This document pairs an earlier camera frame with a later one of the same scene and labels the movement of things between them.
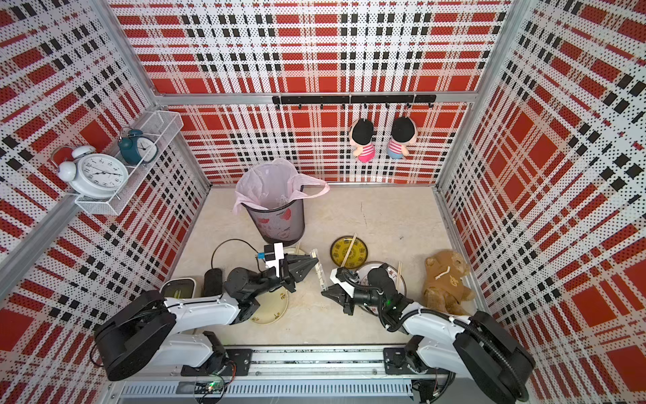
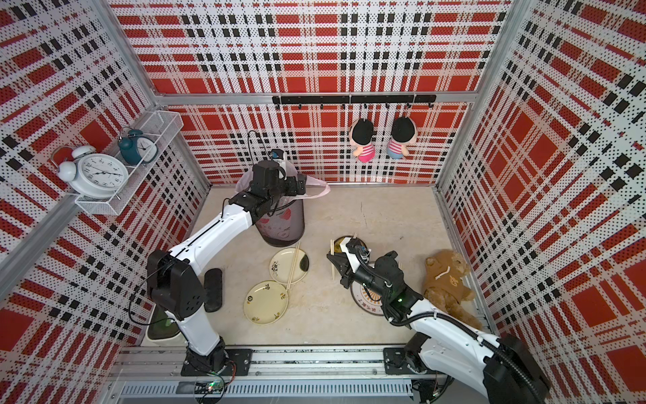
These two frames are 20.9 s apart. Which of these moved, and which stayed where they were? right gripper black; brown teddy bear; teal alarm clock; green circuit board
Moved: right gripper black
Stayed: teal alarm clock; brown teddy bear; green circuit board
